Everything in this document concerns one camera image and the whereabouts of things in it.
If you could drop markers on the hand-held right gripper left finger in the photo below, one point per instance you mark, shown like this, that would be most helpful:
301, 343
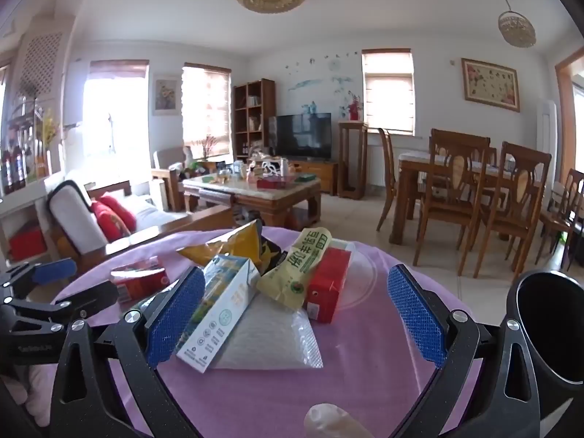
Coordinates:
175, 317

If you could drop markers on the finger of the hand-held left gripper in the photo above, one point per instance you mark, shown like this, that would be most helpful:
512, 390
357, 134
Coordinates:
54, 270
86, 301

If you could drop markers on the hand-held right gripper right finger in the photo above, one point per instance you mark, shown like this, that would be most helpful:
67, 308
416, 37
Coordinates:
417, 317

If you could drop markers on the white and blue carton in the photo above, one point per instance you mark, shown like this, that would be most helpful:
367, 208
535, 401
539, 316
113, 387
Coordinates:
219, 319

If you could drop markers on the red snack packet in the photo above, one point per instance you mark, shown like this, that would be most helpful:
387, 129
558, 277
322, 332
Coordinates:
141, 280

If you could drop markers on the black bin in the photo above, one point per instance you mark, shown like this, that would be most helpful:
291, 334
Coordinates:
556, 319

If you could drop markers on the red storage box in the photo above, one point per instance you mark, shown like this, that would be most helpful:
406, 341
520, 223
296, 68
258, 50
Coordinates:
27, 244

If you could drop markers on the pale pink fleece cloth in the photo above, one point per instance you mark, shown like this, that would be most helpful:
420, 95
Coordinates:
20, 397

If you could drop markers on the red cushion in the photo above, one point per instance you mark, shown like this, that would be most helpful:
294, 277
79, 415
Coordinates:
121, 210
109, 228

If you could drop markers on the red carton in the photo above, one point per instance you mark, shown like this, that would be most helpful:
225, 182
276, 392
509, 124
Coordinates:
328, 292

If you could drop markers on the yellow chip bag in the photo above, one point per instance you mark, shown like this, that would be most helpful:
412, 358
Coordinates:
237, 244

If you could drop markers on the glass bottle display rack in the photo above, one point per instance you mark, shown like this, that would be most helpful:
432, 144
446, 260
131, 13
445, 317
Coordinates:
18, 164

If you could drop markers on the yellow packet with green label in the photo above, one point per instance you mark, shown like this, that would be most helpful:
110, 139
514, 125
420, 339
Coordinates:
292, 273

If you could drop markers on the pale translucent rounded object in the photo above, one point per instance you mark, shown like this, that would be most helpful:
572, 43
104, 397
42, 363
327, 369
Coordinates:
333, 422

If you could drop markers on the yellow artificial flowers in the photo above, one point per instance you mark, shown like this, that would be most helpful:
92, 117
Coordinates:
48, 127

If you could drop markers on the wooden coffee table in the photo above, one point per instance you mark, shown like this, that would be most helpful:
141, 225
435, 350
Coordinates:
255, 194

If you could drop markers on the wooden dining table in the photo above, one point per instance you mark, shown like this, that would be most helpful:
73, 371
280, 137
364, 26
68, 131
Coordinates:
451, 166

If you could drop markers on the wooden armchair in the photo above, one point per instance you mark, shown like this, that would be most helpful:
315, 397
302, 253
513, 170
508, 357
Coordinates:
169, 159

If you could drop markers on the pink bottle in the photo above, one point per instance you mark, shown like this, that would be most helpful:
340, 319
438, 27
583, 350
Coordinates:
250, 172

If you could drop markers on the red tin box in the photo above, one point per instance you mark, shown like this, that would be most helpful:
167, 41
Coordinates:
271, 184

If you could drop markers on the large bright window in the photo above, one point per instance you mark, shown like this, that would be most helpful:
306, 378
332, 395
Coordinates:
116, 114

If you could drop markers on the tall wooden plant stand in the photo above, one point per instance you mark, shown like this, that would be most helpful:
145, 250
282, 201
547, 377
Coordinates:
352, 159

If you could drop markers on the wooden television stand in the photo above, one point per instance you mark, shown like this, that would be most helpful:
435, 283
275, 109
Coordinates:
321, 175

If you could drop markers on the pink blossom branches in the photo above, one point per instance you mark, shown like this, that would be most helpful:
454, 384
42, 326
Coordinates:
209, 146

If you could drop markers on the white ornament holder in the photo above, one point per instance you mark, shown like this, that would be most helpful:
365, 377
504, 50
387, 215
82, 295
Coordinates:
272, 167

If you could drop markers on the green tray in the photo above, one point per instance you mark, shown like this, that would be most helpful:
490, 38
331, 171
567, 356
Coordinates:
304, 176

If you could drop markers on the small framed flower picture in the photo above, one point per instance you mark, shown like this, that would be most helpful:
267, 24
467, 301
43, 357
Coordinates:
165, 96

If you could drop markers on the white lattice cabinet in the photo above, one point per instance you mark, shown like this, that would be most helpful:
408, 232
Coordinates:
41, 64

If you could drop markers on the black television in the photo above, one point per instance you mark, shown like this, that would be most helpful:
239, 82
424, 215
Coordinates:
303, 136

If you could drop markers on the pink roller blind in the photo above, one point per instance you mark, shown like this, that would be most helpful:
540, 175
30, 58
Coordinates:
388, 86
207, 105

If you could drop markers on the wooden bookshelf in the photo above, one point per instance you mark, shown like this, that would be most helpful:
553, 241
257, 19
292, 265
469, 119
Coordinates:
253, 114

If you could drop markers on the red vase with flowers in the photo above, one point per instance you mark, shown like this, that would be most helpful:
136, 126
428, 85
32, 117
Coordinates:
353, 108

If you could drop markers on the white standing air conditioner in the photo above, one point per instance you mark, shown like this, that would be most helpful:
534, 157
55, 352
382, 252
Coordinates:
547, 132

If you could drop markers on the framed floral painting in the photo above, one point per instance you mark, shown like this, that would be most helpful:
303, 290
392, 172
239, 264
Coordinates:
490, 84

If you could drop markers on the crystal pendant lamp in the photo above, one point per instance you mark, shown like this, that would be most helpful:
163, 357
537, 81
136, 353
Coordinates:
516, 29

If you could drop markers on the white wall radiator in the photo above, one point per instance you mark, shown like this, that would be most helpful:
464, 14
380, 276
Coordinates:
376, 164

